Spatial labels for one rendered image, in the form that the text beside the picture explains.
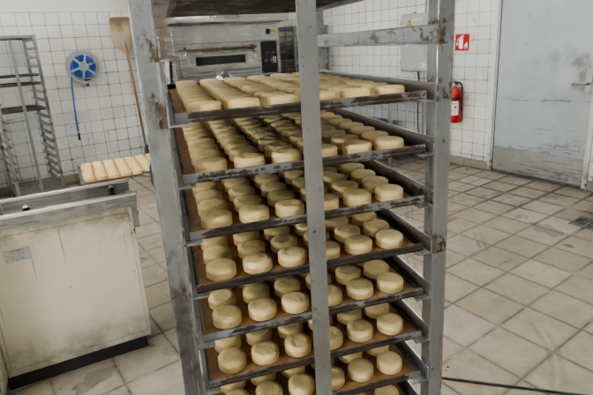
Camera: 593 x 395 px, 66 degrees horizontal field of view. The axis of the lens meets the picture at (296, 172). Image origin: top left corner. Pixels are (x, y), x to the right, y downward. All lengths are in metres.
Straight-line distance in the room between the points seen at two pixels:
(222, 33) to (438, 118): 5.38
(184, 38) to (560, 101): 4.18
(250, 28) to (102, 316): 4.43
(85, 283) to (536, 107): 4.60
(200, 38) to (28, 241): 3.95
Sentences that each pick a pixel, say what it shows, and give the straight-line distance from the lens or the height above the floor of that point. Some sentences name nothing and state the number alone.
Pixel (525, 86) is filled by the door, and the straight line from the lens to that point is 5.58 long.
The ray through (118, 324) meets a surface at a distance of 2.74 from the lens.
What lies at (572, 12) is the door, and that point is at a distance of 5.37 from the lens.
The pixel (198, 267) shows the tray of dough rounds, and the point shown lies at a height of 1.22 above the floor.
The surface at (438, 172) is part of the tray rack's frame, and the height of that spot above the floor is 1.37.
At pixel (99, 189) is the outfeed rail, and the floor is 0.87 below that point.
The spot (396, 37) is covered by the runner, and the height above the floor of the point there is 1.59.
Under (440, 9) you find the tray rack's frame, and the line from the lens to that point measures 0.78.
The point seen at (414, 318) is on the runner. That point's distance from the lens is 0.98.
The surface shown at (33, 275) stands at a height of 0.59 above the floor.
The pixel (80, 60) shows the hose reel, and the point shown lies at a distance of 6.42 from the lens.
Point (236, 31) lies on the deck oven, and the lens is 6.17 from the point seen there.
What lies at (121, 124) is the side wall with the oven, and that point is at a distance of 6.68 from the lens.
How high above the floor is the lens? 1.59
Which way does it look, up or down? 16 degrees down
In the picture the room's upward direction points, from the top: 3 degrees counter-clockwise
